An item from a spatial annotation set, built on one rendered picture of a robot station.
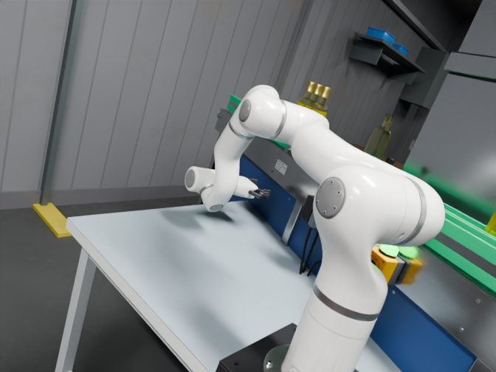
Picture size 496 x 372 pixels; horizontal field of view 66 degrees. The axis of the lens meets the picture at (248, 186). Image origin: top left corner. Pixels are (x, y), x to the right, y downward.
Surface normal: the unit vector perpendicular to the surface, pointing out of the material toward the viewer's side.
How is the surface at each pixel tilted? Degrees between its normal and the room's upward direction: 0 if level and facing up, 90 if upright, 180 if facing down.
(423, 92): 90
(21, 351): 0
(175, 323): 0
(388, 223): 88
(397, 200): 59
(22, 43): 90
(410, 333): 90
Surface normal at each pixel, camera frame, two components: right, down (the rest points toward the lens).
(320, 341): -0.48, 0.07
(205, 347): 0.32, -0.90
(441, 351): -0.86, -0.15
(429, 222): 0.43, 0.22
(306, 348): -0.72, -0.06
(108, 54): 0.71, 0.43
